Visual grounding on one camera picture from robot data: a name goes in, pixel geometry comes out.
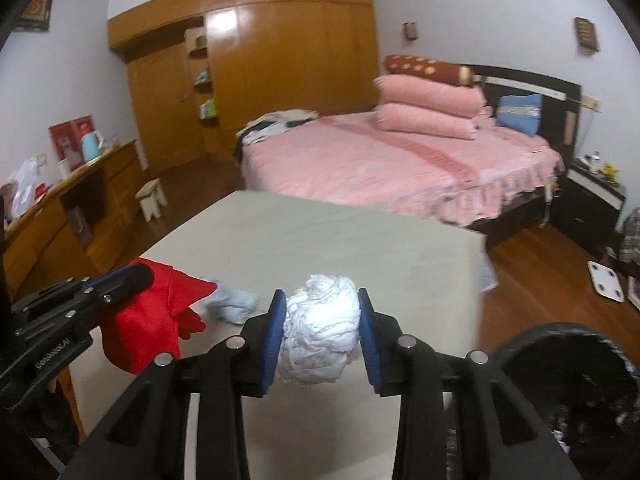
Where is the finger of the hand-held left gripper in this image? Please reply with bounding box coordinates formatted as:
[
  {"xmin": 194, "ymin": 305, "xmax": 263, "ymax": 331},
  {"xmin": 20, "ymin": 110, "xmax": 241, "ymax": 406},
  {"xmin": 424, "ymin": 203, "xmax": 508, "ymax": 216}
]
[
  {"xmin": 17, "ymin": 265, "xmax": 156, "ymax": 342},
  {"xmin": 12, "ymin": 261, "xmax": 145, "ymax": 322}
]

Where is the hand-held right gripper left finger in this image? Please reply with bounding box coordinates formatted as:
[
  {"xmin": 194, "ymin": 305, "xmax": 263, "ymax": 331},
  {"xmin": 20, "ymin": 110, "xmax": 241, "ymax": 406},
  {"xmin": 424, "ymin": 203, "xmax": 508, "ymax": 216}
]
[{"xmin": 75, "ymin": 288, "xmax": 288, "ymax": 480}]

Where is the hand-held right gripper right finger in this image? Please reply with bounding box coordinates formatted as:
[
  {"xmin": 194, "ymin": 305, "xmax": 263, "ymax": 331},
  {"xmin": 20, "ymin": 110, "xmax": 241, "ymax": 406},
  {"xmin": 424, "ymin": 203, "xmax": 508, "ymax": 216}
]
[{"xmin": 356, "ymin": 287, "xmax": 583, "ymax": 480}]

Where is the red cloth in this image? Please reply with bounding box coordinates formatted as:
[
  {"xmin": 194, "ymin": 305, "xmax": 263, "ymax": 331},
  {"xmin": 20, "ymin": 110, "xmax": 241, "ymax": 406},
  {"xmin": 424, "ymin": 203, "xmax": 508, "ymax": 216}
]
[{"xmin": 100, "ymin": 257, "xmax": 219, "ymax": 376}]

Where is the white tissue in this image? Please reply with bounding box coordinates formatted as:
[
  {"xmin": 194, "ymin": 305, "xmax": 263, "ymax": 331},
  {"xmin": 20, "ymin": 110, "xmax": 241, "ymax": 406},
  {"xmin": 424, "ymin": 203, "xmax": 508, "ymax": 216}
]
[{"xmin": 276, "ymin": 274, "xmax": 362, "ymax": 386}]

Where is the black-bagged trash bin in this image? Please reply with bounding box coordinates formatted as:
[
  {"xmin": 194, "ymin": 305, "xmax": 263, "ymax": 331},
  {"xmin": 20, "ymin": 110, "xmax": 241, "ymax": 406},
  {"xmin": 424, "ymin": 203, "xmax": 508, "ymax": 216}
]
[{"xmin": 492, "ymin": 323, "xmax": 640, "ymax": 480}]

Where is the light blue cloth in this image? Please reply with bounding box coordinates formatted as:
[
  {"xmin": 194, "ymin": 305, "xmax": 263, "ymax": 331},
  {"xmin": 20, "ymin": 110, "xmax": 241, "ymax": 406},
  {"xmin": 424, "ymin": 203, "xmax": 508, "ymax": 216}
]
[{"xmin": 202, "ymin": 276, "xmax": 260, "ymax": 326}]

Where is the grey paper bag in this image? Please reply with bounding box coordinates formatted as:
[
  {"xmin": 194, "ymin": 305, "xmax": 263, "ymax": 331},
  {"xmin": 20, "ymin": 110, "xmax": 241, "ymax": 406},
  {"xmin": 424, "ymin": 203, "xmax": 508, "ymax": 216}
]
[{"xmin": 67, "ymin": 205, "xmax": 93, "ymax": 246}]

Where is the small white stool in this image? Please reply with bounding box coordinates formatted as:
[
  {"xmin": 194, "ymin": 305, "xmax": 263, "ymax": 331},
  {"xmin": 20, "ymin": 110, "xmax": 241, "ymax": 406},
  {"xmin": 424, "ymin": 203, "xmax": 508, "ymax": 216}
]
[{"xmin": 135, "ymin": 177, "xmax": 168, "ymax": 221}]

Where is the wooden sideboard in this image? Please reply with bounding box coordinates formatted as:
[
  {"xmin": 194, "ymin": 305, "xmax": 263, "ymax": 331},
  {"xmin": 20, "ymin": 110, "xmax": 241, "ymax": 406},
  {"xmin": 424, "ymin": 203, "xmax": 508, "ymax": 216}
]
[{"xmin": 0, "ymin": 140, "xmax": 146, "ymax": 311}]

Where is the white plastic bag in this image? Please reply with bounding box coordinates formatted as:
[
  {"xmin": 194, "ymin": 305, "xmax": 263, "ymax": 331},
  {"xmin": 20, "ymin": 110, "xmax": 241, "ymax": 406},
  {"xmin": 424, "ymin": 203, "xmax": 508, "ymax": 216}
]
[{"xmin": 7, "ymin": 157, "xmax": 41, "ymax": 218}]

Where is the light blue kettle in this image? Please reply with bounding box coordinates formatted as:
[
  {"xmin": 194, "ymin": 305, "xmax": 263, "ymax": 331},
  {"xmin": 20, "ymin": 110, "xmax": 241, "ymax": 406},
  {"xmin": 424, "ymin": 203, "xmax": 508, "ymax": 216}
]
[{"xmin": 80, "ymin": 130, "xmax": 106, "ymax": 163}]

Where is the grey quilted cloth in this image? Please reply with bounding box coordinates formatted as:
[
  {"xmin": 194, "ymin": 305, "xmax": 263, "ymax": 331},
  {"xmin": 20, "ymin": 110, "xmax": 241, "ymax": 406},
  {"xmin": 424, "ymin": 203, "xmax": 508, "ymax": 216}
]
[{"xmin": 477, "ymin": 252, "xmax": 501, "ymax": 292}]

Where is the red poster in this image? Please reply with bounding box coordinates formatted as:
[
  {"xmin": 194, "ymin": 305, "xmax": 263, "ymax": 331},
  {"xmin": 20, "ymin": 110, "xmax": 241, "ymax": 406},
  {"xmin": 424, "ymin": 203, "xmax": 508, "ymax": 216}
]
[{"xmin": 48, "ymin": 115, "xmax": 96, "ymax": 173}]

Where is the pink-covered bed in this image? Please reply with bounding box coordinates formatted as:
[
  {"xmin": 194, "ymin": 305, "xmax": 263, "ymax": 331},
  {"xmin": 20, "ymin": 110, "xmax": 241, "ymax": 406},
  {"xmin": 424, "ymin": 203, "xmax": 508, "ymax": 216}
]
[{"xmin": 236, "ymin": 64, "xmax": 583, "ymax": 251}]

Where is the pile of clothes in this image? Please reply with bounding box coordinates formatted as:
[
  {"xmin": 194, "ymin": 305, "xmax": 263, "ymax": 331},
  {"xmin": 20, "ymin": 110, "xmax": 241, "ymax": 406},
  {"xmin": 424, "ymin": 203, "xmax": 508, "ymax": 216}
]
[{"xmin": 236, "ymin": 108, "xmax": 321, "ymax": 150}]

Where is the pink pillow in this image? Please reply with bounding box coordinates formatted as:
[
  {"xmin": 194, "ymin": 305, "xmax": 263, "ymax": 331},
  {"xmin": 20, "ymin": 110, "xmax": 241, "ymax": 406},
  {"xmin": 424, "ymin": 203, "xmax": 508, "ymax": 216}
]
[
  {"xmin": 372, "ymin": 103, "xmax": 493, "ymax": 140},
  {"xmin": 375, "ymin": 74, "xmax": 488, "ymax": 113}
]

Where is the white bathroom scale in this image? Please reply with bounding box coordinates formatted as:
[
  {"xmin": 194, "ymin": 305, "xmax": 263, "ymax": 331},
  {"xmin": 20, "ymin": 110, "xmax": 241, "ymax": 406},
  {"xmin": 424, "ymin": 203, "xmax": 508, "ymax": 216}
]
[{"xmin": 586, "ymin": 260, "xmax": 627, "ymax": 303}]

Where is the dark nightstand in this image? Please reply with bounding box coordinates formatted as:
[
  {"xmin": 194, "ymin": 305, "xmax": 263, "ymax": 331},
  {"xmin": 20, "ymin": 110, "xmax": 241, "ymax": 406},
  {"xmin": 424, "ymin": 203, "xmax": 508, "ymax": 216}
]
[{"xmin": 552, "ymin": 157, "xmax": 628, "ymax": 256}]

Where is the wooden wardrobe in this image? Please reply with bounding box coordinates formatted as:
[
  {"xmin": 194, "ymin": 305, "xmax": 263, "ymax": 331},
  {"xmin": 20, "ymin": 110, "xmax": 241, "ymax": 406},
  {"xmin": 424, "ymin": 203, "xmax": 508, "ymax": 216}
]
[{"xmin": 107, "ymin": 0, "xmax": 378, "ymax": 163}]

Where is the blue cushion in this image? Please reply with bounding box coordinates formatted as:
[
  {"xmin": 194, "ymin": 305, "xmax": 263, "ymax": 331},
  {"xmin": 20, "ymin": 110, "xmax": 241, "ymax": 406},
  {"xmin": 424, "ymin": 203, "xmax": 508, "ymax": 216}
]
[{"xmin": 495, "ymin": 93, "xmax": 544, "ymax": 136}]

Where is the plaid cloth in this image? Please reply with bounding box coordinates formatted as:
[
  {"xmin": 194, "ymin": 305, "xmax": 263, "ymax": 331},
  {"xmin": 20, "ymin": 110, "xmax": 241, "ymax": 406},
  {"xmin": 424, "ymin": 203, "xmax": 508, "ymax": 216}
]
[{"xmin": 619, "ymin": 207, "xmax": 640, "ymax": 263}]

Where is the brown dotted bolster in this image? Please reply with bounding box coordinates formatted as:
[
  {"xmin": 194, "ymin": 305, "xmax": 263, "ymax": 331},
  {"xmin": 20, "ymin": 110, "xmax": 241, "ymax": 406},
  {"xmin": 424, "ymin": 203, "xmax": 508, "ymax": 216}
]
[{"xmin": 384, "ymin": 54, "xmax": 473, "ymax": 86}]

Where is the white charger cable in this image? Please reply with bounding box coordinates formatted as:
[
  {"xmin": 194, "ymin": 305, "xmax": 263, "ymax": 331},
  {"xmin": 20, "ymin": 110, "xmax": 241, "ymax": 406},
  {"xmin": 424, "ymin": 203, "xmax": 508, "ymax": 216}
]
[{"xmin": 542, "ymin": 182, "xmax": 561, "ymax": 226}]

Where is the dark framed wall picture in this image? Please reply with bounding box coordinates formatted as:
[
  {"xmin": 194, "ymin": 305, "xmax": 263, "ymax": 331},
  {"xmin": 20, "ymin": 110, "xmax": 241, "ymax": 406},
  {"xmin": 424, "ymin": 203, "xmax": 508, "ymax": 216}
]
[{"xmin": 17, "ymin": 0, "xmax": 58, "ymax": 33}]

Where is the large wall lamp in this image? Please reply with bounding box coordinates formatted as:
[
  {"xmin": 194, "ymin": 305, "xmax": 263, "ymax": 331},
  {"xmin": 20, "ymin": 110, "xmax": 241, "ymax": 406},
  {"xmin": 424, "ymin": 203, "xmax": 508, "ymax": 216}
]
[{"xmin": 574, "ymin": 17, "xmax": 601, "ymax": 53}]

